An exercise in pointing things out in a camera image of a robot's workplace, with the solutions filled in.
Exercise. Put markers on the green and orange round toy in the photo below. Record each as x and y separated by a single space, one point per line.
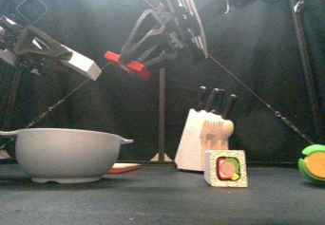
315 164

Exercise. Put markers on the vertical frame post with foot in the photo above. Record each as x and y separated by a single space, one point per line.
162 118

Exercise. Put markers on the black metal frame upright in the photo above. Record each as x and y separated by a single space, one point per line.
306 61

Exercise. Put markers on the white toy knife block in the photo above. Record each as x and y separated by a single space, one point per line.
190 146

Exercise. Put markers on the orange and white toy slice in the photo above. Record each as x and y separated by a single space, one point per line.
125 167

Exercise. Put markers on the square toy sushi roll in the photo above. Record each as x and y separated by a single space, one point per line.
227 168

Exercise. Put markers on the thin diagonal brace rod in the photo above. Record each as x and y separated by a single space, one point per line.
263 100
63 100

